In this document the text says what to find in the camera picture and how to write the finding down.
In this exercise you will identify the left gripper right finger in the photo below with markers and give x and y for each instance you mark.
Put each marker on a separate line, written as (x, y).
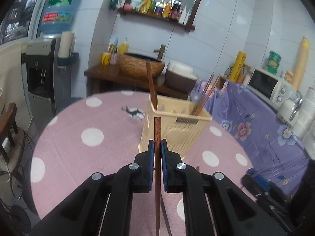
(213, 204)

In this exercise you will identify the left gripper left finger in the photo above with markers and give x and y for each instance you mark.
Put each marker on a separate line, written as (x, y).
(101, 205)

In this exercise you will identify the brown wooden chopstick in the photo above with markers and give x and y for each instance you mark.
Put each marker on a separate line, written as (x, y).
(153, 93)
(157, 165)
(203, 93)
(207, 96)

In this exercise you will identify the metal spoon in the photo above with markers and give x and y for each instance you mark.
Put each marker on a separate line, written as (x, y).
(196, 98)

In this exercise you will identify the purple floral cloth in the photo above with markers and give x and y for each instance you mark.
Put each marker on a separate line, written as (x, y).
(245, 133)

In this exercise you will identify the pink polka dot tablecloth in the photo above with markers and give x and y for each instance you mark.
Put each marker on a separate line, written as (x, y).
(100, 134)

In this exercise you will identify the white paper cup stack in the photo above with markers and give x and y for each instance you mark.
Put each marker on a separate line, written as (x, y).
(305, 115)

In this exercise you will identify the cream plastic utensil holder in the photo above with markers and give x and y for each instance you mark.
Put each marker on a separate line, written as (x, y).
(178, 126)

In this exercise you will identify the white microwave oven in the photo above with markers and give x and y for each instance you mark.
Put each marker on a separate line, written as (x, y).
(273, 90)

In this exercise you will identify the wooden side table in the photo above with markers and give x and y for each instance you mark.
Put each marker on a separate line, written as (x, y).
(103, 77)

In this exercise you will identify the brown white rice cooker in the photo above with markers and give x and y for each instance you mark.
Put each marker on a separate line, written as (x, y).
(180, 77)

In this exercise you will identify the wooden chair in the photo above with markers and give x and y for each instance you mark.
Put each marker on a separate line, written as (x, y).
(8, 122)

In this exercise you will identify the yellow roll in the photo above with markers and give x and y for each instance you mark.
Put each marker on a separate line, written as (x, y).
(238, 64)

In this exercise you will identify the tall beige roll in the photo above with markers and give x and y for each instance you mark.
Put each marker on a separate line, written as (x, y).
(301, 63)

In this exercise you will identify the woven basket sink bowl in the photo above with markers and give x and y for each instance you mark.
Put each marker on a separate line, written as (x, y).
(135, 65)

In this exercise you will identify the green stacked containers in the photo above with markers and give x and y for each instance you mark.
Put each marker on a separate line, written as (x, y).
(273, 62)

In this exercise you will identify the water dispenser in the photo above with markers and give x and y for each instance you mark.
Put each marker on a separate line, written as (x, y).
(48, 78)

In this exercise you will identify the yellow detergent bottle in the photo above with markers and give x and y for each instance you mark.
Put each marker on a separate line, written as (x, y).
(123, 47)

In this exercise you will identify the blue water jug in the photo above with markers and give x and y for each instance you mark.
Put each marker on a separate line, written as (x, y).
(58, 16)

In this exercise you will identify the wooden framed mirror shelf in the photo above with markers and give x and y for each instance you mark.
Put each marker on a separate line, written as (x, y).
(180, 13)

